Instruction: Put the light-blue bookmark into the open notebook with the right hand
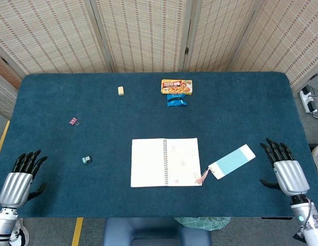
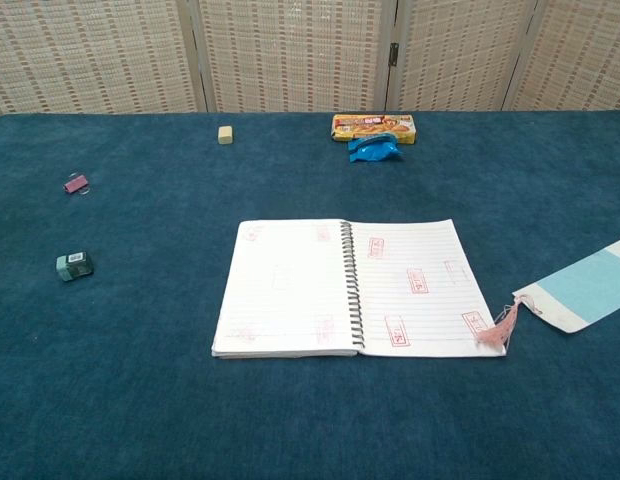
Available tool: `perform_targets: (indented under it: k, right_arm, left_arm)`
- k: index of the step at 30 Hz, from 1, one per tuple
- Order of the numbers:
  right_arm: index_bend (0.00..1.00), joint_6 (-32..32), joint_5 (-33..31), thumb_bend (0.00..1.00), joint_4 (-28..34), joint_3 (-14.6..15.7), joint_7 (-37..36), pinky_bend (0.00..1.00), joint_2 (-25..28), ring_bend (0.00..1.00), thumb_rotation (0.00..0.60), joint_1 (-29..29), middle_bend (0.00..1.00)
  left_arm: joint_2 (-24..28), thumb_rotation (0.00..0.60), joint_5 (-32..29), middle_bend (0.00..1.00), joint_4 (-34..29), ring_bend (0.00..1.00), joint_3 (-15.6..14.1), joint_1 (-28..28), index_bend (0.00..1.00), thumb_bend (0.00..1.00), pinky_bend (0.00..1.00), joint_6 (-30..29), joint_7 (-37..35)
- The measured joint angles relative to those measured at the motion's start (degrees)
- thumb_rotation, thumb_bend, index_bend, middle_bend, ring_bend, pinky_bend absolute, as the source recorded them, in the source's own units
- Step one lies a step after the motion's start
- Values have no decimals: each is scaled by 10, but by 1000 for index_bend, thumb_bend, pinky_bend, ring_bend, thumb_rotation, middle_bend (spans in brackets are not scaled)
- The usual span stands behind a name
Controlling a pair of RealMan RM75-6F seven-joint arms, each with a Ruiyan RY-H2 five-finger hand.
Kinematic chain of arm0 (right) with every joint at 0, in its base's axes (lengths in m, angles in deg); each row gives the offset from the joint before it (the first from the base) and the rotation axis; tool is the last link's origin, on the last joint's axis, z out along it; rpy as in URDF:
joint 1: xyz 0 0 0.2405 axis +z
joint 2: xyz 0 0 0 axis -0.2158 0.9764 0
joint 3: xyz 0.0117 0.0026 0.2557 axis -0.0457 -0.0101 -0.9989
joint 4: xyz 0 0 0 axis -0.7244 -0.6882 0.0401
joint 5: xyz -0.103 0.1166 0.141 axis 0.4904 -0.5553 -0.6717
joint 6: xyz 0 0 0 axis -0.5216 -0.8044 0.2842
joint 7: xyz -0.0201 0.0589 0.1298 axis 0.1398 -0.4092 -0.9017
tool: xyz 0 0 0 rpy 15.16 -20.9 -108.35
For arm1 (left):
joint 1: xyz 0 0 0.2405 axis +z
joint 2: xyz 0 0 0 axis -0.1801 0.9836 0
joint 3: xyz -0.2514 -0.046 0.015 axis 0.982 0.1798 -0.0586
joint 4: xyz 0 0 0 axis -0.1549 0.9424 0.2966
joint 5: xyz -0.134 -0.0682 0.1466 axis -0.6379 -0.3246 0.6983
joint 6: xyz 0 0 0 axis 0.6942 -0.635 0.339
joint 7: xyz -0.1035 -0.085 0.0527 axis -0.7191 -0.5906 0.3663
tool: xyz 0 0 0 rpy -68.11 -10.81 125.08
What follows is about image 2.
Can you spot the light blue bookmark pink tassel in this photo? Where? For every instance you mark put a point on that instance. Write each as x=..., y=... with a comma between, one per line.
x=580, y=290

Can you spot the open white spiral notebook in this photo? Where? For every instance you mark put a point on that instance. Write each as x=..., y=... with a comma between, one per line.
x=290, y=290

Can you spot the blue snack packet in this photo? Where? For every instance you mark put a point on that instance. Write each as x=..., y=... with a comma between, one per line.
x=372, y=151

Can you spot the yellow curry box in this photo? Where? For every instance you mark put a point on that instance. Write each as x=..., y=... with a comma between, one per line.
x=375, y=125

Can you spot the beige eraser block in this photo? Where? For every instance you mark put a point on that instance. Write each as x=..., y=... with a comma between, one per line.
x=225, y=135

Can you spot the woven folding screen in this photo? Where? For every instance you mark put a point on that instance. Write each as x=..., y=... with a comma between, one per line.
x=290, y=50

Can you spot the metal screen hinge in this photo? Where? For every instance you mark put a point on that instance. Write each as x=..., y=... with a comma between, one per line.
x=393, y=53

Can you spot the dark blue table cloth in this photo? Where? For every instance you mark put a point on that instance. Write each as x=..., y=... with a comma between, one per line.
x=140, y=400

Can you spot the green pencil sharpener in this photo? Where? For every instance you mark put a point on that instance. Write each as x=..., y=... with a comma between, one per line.
x=74, y=266

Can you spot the pink binder clip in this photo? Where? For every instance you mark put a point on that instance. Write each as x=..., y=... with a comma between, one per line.
x=74, y=184

